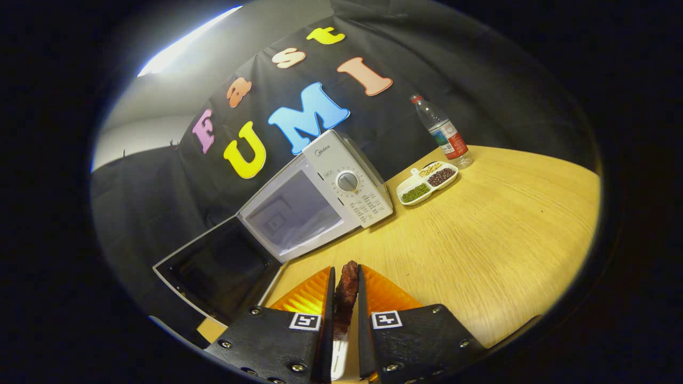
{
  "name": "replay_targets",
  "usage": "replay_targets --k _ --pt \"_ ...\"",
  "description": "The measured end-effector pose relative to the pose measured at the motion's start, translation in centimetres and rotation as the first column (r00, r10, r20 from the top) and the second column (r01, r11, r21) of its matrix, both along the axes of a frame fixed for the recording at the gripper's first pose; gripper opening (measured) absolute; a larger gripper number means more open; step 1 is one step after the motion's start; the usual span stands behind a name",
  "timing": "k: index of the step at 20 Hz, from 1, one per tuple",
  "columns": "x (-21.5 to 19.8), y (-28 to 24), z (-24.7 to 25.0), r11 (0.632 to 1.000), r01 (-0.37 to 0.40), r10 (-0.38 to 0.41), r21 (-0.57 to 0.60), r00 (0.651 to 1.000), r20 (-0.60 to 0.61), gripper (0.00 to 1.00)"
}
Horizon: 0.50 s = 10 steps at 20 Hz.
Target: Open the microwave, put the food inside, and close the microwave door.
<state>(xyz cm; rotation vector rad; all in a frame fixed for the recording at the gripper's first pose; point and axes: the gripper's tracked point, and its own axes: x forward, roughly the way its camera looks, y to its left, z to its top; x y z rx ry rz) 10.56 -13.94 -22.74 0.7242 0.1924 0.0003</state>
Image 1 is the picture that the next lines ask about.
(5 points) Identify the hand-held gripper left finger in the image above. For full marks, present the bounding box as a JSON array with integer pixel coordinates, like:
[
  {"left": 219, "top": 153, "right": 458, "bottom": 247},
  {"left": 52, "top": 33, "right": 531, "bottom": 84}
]
[{"left": 204, "top": 266, "right": 337, "bottom": 384}]

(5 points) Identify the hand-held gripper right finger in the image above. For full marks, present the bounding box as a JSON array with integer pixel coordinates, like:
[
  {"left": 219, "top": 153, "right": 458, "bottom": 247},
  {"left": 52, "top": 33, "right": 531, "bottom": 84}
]
[{"left": 356, "top": 264, "right": 487, "bottom": 384}]

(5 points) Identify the red meat strip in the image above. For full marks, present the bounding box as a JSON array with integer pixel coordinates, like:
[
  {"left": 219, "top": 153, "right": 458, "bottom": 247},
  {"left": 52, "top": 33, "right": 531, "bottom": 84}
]
[{"left": 333, "top": 260, "right": 360, "bottom": 342}]

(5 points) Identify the white toaster oven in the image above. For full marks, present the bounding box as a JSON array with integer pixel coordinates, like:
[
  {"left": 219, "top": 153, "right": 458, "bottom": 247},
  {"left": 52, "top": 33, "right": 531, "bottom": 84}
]
[{"left": 153, "top": 130, "right": 394, "bottom": 327}]

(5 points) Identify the white ribbed tray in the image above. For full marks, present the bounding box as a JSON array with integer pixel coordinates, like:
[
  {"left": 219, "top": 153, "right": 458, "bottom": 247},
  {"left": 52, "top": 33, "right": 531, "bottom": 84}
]
[{"left": 331, "top": 337, "right": 350, "bottom": 381}]

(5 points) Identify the white divided bean dish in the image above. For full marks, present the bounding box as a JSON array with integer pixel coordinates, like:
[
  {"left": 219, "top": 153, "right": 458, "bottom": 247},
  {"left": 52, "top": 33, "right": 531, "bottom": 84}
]
[{"left": 396, "top": 161, "right": 459, "bottom": 206}]

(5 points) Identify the clear plastic water bottle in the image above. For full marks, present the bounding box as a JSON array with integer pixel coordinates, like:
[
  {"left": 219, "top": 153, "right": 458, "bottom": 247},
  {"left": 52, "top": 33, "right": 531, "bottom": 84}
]
[{"left": 410, "top": 94, "right": 474, "bottom": 169}]

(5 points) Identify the ceiling light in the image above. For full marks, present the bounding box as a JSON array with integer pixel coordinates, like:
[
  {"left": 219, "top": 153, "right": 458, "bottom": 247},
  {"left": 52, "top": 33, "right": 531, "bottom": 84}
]
[{"left": 138, "top": 5, "right": 243, "bottom": 78}]

